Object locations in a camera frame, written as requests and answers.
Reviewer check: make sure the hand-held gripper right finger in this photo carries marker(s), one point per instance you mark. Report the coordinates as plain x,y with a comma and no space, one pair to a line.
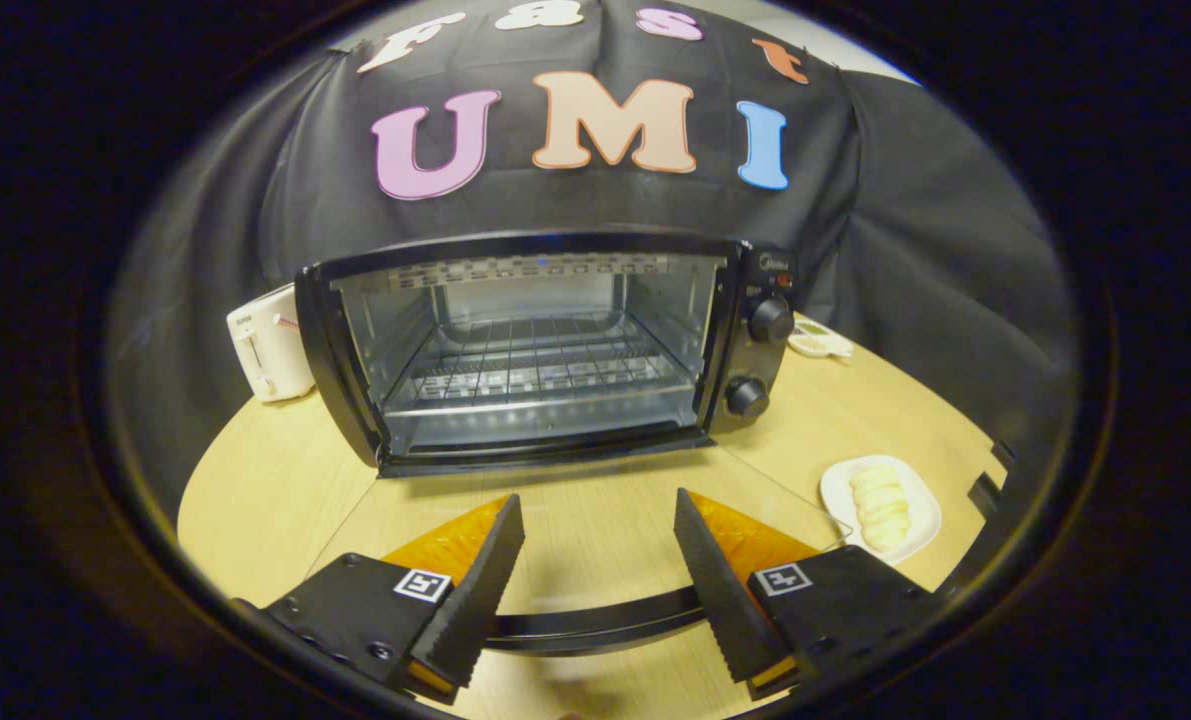
720,590

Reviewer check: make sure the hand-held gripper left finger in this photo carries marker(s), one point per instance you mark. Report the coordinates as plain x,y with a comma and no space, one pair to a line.
480,590

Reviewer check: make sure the ridged bread roll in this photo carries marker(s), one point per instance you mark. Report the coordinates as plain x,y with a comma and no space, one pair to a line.
880,505

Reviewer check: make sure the black toaster oven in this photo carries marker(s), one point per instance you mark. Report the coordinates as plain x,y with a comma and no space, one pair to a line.
760,355

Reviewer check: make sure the white pop-up toaster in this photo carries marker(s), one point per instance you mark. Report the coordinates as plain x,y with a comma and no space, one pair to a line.
270,350

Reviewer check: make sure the white oval plate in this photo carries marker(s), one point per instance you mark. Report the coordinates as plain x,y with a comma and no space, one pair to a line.
923,520

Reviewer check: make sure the white divided condiment dish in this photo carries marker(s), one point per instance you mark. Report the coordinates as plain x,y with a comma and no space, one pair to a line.
820,342

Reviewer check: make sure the black backdrop cloth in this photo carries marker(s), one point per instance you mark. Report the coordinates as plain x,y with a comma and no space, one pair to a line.
905,220

